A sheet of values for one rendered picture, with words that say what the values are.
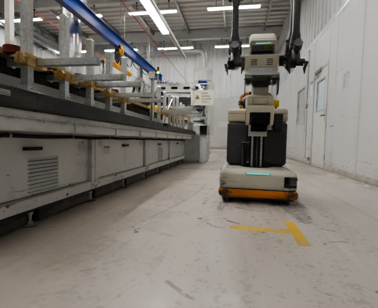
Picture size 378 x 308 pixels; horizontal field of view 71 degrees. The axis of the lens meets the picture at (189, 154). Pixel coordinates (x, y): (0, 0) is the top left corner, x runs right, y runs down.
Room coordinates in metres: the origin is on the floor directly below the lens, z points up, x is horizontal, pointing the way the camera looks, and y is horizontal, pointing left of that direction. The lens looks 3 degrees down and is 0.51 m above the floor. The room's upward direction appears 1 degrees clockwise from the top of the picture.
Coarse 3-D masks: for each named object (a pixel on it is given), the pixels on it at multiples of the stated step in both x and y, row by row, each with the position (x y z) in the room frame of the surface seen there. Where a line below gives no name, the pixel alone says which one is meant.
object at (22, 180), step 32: (0, 64) 1.26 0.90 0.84; (0, 160) 1.28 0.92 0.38; (32, 160) 1.48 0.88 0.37; (64, 160) 1.77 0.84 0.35; (96, 160) 2.11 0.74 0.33; (128, 160) 2.85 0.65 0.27; (160, 160) 4.08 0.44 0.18; (0, 192) 1.28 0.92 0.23; (32, 192) 1.49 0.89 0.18; (64, 192) 1.72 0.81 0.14; (96, 192) 2.16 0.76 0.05; (0, 224) 1.27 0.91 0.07
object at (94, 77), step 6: (48, 78) 1.44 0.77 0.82; (54, 78) 1.43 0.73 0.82; (72, 78) 1.42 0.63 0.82; (78, 78) 1.41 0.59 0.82; (84, 78) 1.41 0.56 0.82; (90, 78) 1.40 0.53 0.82; (96, 78) 1.39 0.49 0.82; (102, 78) 1.39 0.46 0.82; (108, 78) 1.38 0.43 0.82; (114, 78) 1.38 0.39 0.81; (120, 78) 1.37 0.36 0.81
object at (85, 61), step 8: (8, 64) 1.19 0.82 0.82; (16, 64) 1.19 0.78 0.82; (40, 64) 1.17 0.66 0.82; (48, 64) 1.16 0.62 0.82; (56, 64) 1.16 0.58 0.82; (64, 64) 1.15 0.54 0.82; (72, 64) 1.14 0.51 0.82; (80, 64) 1.14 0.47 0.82; (88, 64) 1.14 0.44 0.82; (96, 64) 1.13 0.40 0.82
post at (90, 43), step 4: (88, 40) 1.63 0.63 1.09; (92, 40) 1.64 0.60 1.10; (88, 44) 1.63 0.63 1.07; (92, 44) 1.64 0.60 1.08; (88, 48) 1.63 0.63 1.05; (92, 48) 1.64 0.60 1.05; (88, 52) 1.63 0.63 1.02; (92, 52) 1.64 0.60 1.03; (88, 56) 1.63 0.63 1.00; (92, 56) 1.64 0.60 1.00; (88, 68) 1.63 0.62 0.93; (92, 68) 1.64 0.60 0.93; (88, 72) 1.63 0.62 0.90; (92, 72) 1.64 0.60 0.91; (88, 88) 1.63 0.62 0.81; (92, 88) 1.64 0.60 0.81; (88, 92) 1.63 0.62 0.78; (92, 92) 1.64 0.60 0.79; (88, 96) 1.63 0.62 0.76; (92, 96) 1.64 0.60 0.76; (88, 100) 1.63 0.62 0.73; (92, 100) 1.64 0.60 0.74
